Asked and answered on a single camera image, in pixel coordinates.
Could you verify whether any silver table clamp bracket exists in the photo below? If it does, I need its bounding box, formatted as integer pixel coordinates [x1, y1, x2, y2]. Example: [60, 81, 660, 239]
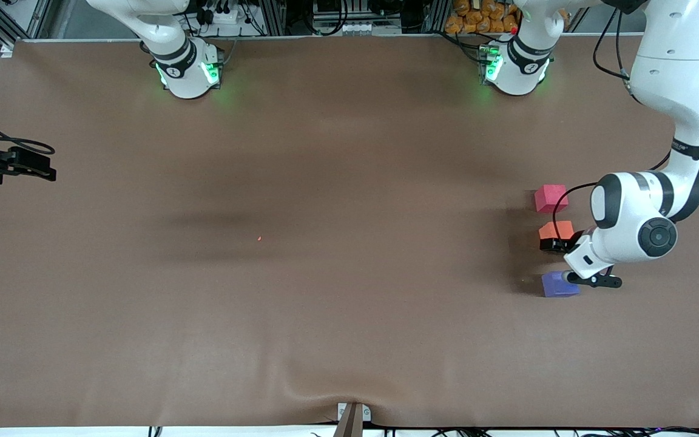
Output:
[333, 401, 373, 437]

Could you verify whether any white power strip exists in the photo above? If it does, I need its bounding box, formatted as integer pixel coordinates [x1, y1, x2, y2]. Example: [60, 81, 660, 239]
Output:
[199, 5, 248, 26]

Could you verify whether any pile of orange toys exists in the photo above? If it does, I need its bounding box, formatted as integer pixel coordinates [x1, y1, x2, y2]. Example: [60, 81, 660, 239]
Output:
[445, 0, 520, 35]

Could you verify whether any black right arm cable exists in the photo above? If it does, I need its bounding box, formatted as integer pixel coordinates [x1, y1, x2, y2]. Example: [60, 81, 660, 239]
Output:
[0, 109, 56, 156]

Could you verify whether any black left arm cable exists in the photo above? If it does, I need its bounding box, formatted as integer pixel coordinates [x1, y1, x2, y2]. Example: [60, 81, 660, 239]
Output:
[551, 5, 632, 239]

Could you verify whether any brown table mat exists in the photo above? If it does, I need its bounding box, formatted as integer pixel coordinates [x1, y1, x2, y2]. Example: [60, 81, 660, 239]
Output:
[0, 33, 699, 429]

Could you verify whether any aluminium frame post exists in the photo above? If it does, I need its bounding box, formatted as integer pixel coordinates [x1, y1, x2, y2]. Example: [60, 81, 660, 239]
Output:
[422, 0, 447, 34]
[0, 0, 53, 56]
[258, 0, 286, 36]

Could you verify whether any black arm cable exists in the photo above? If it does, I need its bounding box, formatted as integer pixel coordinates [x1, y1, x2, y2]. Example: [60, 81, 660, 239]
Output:
[0, 109, 56, 156]
[551, 5, 632, 239]

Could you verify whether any purple foam block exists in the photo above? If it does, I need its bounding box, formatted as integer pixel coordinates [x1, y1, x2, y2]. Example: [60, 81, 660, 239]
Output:
[542, 271, 581, 298]

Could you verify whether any red foam block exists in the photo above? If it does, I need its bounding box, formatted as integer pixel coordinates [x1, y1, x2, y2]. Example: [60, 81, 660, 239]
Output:
[534, 185, 569, 214]

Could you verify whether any orange foam block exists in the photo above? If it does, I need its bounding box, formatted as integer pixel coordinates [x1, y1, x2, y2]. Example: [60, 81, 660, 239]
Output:
[538, 221, 575, 242]

